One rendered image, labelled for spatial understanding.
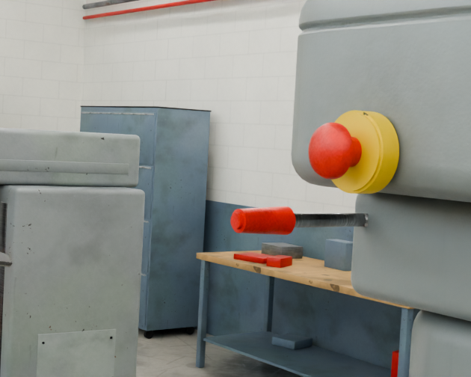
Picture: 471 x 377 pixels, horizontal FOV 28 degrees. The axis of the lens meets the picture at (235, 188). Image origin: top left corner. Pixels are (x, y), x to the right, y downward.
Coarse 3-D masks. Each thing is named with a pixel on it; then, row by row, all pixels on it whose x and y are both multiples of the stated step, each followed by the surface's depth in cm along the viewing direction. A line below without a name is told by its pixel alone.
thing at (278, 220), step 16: (256, 208) 75; (272, 208) 76; (288, 208) 77; (240, 224) 74; (256, 224) 74; (272, 224) 75; (288, 224) 76; (304, 224) 78; (320, 224) 79; (336, 224) 80; (352, 224) 81
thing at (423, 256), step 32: (384, 224) 80; (416, 224) 78; (448, 224) 75; (352, 256) 84; (384, 256) 80; (416, 256) 78; (448, 256) 75; (384, 288) 80; (416, 288) 77; (448, 288) 75
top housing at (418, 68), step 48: (336, 0) 72; (384, 0) 68; (432, 0) 64; (336, 48) 72; (384, 48) 68; (432, 48) 64; (336, 96) 72; (384, 96) 68; (432, 96) 64; (432, 144) 64; (384, 192) 70; (432, 192) 65
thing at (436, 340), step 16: (416, 320) 84; (432, 320) 81; (448, 320) 80; (464, 320) 79; (416, 336) 83; (432, 336) 81; (448, 336) 79; (464, 336) 78; (416, 352) 83; (432, 352) 81; (448, 352) 79; (464, 352) 78; (416, 368) 82; (432, 368) 81; (448, 368) 79; (464, 368) 78
